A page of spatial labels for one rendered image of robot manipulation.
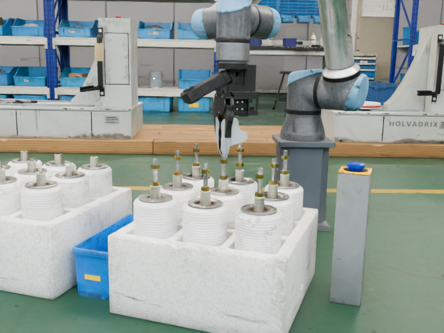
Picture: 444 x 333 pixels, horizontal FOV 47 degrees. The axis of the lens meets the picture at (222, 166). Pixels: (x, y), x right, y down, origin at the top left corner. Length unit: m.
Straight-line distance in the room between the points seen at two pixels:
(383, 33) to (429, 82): 4.15
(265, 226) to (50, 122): 2.41
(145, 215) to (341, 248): 0.45
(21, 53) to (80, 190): 8.74
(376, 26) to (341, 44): 6.03
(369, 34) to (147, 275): 6.71
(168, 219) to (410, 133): 2.46
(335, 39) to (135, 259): 0.88
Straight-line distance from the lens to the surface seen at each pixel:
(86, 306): 1.24
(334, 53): 1.61
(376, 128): 3.32
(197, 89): 1.13
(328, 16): 1.57
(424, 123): 3.42
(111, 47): 3.24
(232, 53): 1.13
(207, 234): 1.07
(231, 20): 1.14
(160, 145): 3.10
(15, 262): 1.31
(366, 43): 7.57
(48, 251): 1.25
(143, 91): 5.80
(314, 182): 1.72
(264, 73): 9.53
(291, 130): 1.72
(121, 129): 3.20
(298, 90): 1.70
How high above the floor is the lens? 0.55
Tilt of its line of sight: 11 degrees down
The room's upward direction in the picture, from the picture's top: 1 degrees clockwise
